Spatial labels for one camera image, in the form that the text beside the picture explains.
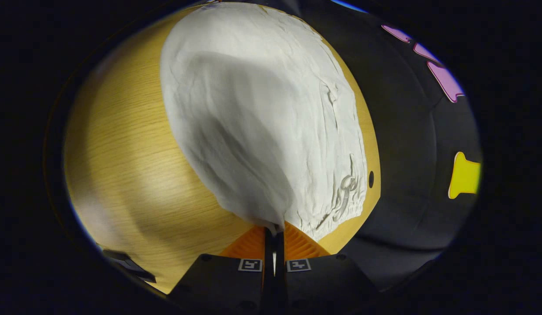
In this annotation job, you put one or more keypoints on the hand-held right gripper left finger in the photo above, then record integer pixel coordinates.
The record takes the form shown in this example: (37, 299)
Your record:
(268, 271)

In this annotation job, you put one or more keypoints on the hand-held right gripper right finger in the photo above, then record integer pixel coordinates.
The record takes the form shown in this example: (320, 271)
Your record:
(279, 271)

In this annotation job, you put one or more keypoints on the white jeans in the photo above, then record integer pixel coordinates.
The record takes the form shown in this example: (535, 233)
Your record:
(262, 109)

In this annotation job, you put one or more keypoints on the dark grey flat object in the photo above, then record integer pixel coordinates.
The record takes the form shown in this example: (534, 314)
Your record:
(131, 264)

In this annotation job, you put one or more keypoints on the black backdrop cloth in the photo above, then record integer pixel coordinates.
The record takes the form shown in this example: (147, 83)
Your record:
(406, 153)

